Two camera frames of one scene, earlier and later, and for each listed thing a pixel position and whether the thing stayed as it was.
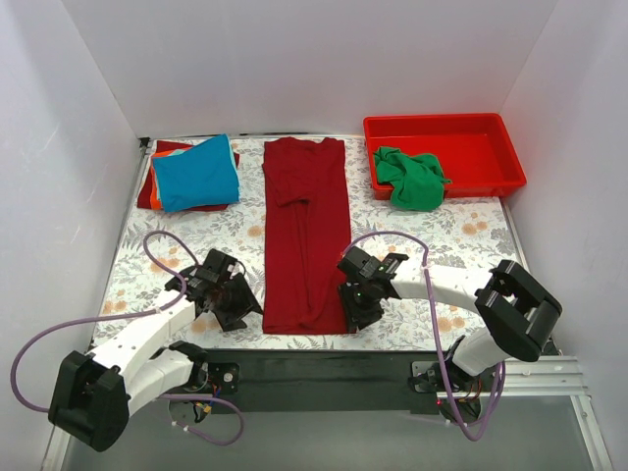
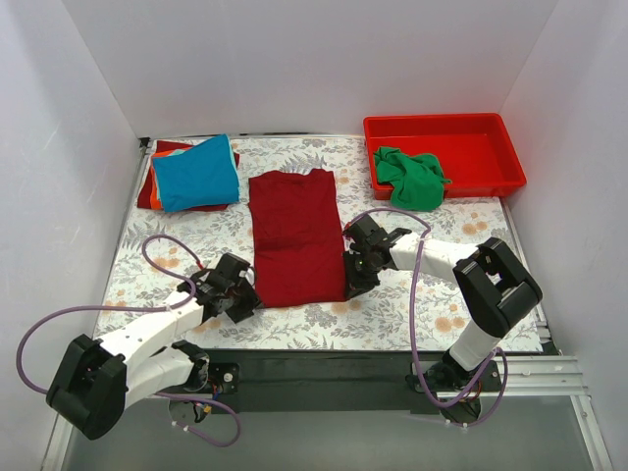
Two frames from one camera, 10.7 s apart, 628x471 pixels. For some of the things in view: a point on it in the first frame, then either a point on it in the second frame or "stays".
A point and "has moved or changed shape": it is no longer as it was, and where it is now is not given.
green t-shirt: [416, 180] stays
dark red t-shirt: [305, 235] has moved or changed shape
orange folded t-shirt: [155, 203] stays
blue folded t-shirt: [203, 175] stays
